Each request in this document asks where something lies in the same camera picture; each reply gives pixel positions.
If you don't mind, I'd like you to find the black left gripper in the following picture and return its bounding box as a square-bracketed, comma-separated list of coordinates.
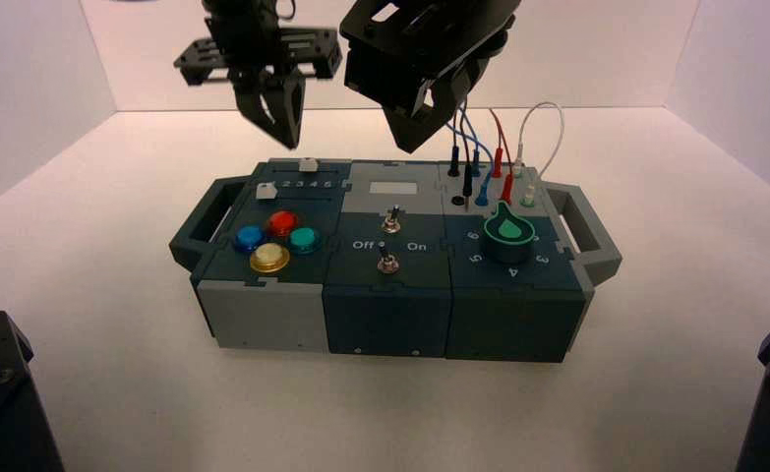
[173, 23, 345, 151]

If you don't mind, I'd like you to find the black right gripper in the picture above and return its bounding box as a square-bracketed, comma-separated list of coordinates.
[339, 0, 524, 155]

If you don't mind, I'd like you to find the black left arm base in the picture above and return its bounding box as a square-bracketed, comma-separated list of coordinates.
[0, 310, 67, 472]

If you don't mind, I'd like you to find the red round push button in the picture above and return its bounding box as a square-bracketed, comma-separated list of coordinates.
[266, 209, 302, 240]

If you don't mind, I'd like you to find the blue round push button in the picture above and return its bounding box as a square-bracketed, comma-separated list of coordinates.
[233, 225, 269, 256]

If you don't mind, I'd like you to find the teal round push button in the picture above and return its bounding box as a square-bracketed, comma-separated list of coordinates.
[286, 226, 325, 257]

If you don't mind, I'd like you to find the yellow round push button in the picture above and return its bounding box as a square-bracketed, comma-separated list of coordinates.
[249, 242, 292, 275]

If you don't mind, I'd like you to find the dark green rotary knob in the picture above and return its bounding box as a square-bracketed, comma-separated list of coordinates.
[483, 200, 538, 266]

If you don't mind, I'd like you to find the modular control panel box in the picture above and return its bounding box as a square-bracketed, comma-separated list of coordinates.
[169, 157, 623, 364]

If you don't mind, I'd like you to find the black banana plug cable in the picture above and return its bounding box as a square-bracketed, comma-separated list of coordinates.
[447, 144, 476, 213]

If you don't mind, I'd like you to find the blue banana plug cable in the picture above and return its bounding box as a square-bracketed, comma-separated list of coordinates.
[444, 100, 496, 208]

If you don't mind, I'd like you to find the red banana plug cable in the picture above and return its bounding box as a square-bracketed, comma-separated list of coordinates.
[488, 108, 516, 206]

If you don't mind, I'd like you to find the metal toggle switch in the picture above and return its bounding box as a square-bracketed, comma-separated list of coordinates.
[376, 239, 401, 275]
[380, 204, 404, 235]

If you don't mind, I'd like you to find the white banana plug cable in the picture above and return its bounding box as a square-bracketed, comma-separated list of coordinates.
[513, 101, 565, 205]

